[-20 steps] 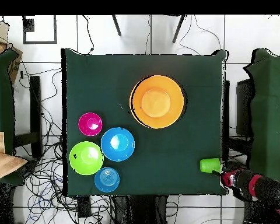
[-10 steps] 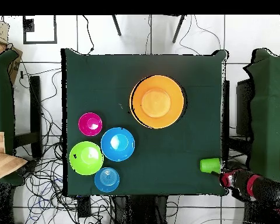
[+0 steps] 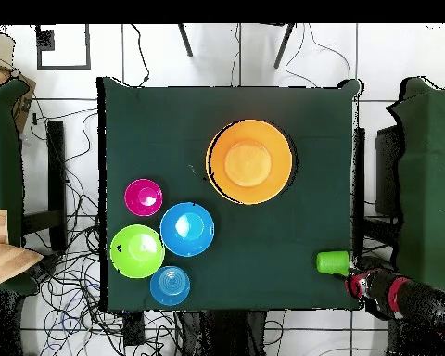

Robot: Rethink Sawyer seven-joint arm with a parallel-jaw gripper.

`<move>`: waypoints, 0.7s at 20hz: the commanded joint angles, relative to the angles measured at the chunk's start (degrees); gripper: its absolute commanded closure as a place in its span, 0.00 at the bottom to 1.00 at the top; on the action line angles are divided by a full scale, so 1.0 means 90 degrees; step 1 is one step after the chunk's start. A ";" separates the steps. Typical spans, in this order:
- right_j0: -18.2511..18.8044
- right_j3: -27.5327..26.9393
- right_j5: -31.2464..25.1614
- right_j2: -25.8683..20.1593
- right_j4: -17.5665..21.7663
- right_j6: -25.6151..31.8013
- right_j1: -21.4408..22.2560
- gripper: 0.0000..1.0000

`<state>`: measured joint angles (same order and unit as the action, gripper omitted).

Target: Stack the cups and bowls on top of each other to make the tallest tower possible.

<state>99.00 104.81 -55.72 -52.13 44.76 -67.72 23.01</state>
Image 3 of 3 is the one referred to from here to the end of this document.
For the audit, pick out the black stand base with knob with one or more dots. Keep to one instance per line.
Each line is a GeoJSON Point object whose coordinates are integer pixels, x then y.
{"type": "Point", "coordinates": [46, 265]}

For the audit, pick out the dark green table cloth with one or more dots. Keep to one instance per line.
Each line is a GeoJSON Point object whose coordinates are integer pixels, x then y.
{"type": "Point", "coordinates": [163, 129]}

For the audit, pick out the black square frame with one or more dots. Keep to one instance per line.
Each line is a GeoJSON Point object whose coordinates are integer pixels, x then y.
{"type": "Point", "coordinates": [44, 40]}

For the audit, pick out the green plastic cup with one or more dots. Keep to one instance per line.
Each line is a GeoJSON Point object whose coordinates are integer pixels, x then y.
{"type": "Point", "coordinates": [332, 263]}

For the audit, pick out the small pink plastic bowl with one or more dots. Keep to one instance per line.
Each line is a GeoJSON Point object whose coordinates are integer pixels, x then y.
{"type": "Point", "coordinates": [143, 196]}

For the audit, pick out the tan cardboard sheet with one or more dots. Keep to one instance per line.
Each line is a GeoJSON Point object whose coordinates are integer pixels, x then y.
{"type": "Point", "coordinates": [3, 259]}

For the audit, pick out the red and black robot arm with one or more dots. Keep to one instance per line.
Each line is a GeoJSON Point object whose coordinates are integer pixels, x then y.
{"type": "Point", "coordinates": [411, 300]}

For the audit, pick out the blue plastic bowl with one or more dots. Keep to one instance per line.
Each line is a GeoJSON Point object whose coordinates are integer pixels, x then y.
{"type": "Point", "coordinates": [187, 243]}

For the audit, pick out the black floor stand bar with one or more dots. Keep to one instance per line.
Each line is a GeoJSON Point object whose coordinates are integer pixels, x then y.
{"type": "Point", "coordinates": [56, 167]}

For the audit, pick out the small translucent blue bowl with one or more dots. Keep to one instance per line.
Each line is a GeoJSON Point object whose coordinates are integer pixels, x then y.
{"type": "Point", "coordinates": [170, 285]}

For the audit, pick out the black tripod leg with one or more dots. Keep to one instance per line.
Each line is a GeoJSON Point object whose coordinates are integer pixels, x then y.
{"type": "Point", "coordinates": [185, 40]}
{"type": "Point", "coordinates": [283, 46]}

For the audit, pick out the green cloth covered table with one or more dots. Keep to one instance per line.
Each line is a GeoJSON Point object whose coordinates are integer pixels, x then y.
{"type": "Point", "coordinates": [3, 148]}
{"type": "Point", "coordinates": [430, 185]}

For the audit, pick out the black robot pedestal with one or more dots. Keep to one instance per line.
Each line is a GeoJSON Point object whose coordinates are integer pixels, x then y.
{"type": "Point", "coordinates": [222, 333]}

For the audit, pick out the black box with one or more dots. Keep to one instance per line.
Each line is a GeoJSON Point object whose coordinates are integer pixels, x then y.
{"type": "Point", "coordinates": [389, 167]}

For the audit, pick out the large orange plastic bowl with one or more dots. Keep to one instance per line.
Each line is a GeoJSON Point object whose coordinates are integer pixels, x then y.
{"type": "Point", "coordinates": [208, 167]}
{"type": "Point", "coordinates": [250, 161]}

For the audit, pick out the large green plastic bowl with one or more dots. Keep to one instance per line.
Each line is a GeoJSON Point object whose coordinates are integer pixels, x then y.
{"type": "Point", "coordinates": [137, 261]}

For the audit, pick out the black power strip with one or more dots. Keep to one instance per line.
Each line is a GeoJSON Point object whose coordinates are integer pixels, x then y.
{"type": "Point", "coordinates": [133, 330]}

